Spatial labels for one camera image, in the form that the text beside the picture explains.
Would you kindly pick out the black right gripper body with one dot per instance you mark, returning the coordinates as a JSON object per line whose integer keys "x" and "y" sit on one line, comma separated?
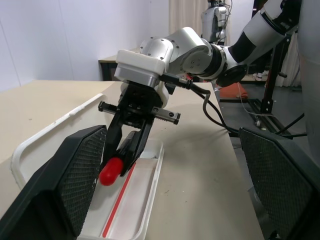
{"x": 140, "y": 105}

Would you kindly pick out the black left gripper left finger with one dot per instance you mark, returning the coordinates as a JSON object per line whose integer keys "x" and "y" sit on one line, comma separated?
{"x": 62, "y": 175}

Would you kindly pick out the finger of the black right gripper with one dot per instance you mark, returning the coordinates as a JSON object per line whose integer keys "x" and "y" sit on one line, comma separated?
{"x": 140, "y": 145}
{"x": 113, "y": 140}

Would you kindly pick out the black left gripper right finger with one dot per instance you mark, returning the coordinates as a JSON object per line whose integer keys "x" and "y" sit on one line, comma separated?
{"x": 277, "y": 175}

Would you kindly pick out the red stick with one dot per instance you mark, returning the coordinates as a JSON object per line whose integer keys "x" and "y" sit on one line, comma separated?
{"x": 111, "y": 172}

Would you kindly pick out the white open pencil case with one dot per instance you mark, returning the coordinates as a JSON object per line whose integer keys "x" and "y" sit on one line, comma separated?
{"x": 140, "y": 180}

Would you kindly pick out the beige desk with dark sides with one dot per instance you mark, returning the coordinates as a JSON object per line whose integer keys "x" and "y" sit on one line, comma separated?
{"x": 107, "y": 67}

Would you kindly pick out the red cushion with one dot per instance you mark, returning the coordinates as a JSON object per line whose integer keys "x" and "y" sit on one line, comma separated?
{"x": 232, "y": 91}

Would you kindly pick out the beige curtain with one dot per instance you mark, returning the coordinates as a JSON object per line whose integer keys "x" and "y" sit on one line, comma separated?
{"x": 185, "y": 15}

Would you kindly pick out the white shoe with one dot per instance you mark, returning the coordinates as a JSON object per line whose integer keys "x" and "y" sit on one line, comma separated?
{"x": 260, "y": 75}

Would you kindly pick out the grey humanoid robot in background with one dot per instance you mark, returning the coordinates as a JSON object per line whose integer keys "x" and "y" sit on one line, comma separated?
{"x": 215, "y": 22}

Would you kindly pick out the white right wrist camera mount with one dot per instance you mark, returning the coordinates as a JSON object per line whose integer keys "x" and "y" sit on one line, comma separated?
{"x": 140, "y": 67}

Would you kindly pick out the black metal stand frame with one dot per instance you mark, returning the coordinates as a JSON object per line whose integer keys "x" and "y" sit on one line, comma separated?
{"x": 268, "y": 87}

